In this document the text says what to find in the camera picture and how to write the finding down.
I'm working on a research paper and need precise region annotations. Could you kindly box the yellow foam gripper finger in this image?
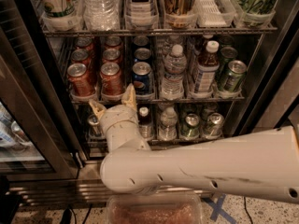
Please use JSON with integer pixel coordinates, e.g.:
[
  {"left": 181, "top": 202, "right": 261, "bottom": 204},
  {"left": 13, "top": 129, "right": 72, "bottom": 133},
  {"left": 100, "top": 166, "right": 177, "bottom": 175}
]
[
  {"left": 89, "top": 100, "right": 107, "bottom": 119},
  {"left": 121, "top": 83, "right": 137, "bottom": 110}
]

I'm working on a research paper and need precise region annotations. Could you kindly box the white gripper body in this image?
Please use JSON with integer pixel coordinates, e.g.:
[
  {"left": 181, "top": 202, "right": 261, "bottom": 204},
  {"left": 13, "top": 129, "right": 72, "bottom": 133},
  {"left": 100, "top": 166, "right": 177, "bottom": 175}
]
[{"left": 99, "top": 105, "right": 138, "bottom": 134}]

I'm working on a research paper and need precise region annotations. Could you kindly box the red coke can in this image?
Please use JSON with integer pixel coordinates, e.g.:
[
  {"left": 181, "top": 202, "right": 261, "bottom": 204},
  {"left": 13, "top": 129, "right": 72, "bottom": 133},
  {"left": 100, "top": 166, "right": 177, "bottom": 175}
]
[
  {"left": 100, "top": 63, "right": 123, "bottom": 96},
  {"left": 67, "top": 63, "right": 95, "bottom": 97},
  {"left": 71, "top": 49, "right": 93, "bottom": 66},
  {"left": 102, "top": 49, "right": 122, "bottom": 64}
]

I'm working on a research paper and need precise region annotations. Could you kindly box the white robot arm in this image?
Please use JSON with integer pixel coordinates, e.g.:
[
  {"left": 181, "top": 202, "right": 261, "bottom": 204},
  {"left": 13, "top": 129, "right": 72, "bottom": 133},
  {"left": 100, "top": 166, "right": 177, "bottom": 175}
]
[{"left": 89, "top": 85, "right": 299, "bottom": 203}]

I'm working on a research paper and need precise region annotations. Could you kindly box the silver can bottom left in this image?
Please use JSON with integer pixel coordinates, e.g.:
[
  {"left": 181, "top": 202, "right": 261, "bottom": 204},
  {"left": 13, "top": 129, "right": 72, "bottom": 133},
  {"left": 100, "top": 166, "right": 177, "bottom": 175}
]
[{"left": 87, "top": 114, "right": 102, "bottom": 136}]

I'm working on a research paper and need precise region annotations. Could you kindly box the brown tea bottle bottom shelf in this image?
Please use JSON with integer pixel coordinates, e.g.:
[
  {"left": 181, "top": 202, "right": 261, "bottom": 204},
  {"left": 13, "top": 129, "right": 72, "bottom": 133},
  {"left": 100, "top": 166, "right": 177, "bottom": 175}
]
[{"left": 138, "top": 106, "right": 153, "bottom": 140}]

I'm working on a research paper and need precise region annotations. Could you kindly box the blue pepsi can front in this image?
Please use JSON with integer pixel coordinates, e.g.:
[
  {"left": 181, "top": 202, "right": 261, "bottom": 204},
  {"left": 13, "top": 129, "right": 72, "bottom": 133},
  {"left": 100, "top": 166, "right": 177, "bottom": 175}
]
[{"left": 132, "top": 62, "right": 153, "bottom": 95}]

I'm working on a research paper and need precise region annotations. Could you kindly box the blue pepsi can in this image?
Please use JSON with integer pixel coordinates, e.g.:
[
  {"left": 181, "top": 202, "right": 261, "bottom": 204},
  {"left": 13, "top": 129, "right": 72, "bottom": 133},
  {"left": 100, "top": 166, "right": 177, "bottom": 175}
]
[
  {"left": 134, "top": 48, "right": 151, "bottom": 63},
  {"left": 132, "top": 62, "right": 153, "bottom": 95}
]

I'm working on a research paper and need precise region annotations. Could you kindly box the red coke can left front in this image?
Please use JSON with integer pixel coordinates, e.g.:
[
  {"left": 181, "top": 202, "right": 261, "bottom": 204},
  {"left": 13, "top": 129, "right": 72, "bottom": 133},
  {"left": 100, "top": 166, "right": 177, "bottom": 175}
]
[{"left": 67, "top": 63, "right": 95, "bottom": 97}]

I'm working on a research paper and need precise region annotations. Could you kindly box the clear water bottle middle shelf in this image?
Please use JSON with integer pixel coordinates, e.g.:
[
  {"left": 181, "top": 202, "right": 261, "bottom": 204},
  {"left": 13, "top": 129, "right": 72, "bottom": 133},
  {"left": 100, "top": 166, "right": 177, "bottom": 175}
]
[{"left": 162, "top": 44, "right": 187, "bottom": 99}]

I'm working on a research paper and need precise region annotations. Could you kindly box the blue pepsi can middle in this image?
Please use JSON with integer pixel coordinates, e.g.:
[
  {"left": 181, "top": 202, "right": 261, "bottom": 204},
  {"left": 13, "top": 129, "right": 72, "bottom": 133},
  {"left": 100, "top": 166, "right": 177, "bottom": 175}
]
[{"left": 134, "top": 48, "right": 151, "bottom": 63}]

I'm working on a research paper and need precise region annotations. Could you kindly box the water bottle bottom shelf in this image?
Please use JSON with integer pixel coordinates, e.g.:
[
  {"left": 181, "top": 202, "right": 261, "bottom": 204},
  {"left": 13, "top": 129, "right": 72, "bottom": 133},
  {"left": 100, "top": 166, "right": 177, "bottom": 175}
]
[{"left": 158, "top": 106, "right": 178, "bottom": 141}]

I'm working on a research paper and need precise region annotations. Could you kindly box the red coke can left middle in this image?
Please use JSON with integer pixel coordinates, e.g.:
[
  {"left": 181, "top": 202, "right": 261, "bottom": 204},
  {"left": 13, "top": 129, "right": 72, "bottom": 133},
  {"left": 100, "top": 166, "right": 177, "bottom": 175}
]
[{"left": 71, "top": 49, "right": 93, "bottom": 66}]

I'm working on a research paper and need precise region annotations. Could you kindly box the green can bottom shelf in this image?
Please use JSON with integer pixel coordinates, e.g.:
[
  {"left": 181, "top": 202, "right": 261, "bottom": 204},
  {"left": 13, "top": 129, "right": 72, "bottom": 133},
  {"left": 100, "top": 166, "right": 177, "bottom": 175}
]
[{"left": 180, "top": 113, "right": 200, "bottom": 140}]

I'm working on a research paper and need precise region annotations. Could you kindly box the glass fridge door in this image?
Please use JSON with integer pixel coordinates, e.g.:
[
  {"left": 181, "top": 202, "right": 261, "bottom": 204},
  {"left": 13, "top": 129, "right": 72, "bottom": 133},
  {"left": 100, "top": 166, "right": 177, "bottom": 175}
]
[{"left": 0, "top": 29, "right": 78, "bottom": 182}]

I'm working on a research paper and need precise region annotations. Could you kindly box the stainless steel fridge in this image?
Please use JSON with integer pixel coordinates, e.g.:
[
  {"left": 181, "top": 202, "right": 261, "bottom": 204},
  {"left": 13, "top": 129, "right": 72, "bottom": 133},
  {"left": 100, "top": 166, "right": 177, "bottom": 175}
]
[{"left": 0, "top": 0, "right": 298, "bottom": 205}]

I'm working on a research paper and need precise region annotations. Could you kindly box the green can bottom right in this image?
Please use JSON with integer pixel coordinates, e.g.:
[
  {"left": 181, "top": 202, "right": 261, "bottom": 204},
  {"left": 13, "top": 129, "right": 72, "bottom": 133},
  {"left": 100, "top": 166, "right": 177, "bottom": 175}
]
[{"left": 204, "top": 113, "right": 224, "bottom": 137}]

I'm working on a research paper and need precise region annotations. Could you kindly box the large water bottle top shelf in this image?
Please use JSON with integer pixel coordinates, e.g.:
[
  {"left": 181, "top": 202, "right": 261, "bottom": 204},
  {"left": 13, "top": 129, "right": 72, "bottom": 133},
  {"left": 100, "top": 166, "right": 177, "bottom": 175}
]
[{"left": 83, "top": 0, "right": 120, "bottom": 31}]

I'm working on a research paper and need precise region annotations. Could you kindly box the white label bottle top shelf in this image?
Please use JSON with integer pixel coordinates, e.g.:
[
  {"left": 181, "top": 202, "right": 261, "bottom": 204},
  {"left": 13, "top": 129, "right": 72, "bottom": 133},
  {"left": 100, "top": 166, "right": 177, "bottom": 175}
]
[{"left": 126, "top": 0, "right": 155, "bottom": 17}]

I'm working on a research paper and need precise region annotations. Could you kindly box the green can right middle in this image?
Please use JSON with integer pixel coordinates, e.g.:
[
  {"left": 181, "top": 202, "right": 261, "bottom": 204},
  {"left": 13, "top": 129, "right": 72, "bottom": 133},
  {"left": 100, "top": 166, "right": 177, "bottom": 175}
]
[{"left": 219, "top": 46, "right": 238, "bottom": 70}]

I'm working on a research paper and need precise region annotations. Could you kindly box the green can right front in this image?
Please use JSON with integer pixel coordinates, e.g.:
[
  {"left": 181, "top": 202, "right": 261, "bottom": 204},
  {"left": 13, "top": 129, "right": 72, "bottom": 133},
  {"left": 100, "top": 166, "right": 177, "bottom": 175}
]
[{"left": 218, "top": 60, "right": 247, "bottom": 92}]

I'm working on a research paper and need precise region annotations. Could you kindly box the clear plastic bin on floor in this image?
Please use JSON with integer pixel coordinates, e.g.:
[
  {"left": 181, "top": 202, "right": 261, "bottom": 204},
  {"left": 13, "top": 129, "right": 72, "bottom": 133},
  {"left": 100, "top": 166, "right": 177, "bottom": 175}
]
[{"left": 105, "top": 192, "right": 203, "bottom": 224}]

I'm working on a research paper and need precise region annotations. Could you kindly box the brown tea bottle white cap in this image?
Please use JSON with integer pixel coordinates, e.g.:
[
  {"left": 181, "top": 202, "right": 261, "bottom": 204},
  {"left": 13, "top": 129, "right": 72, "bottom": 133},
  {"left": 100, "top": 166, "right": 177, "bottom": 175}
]
[{"left": 192, "top": 40, "right": 220, "bottom": 93}]

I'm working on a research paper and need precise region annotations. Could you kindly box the empty white plastic tray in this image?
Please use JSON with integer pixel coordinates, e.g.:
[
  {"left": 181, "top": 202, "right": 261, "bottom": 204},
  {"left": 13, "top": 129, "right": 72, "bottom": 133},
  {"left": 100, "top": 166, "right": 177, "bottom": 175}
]
[{"left": 195, "top": 0, "right": 235, "bottom": 28}]

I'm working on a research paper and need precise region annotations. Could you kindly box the blue tape cross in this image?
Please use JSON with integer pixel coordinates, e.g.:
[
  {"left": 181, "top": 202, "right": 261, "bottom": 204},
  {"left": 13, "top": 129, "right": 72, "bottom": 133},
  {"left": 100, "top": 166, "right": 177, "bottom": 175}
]
[{"left": 204, "top": 195, "right": 236, "bottom": 224}]

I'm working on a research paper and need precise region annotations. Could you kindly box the black power cable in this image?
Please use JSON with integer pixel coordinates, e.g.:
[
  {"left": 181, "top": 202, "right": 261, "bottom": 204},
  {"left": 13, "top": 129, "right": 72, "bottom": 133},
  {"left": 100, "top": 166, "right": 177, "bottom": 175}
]
[{"left": 243, "top": 197, "right": 255, "bottom": 224}]

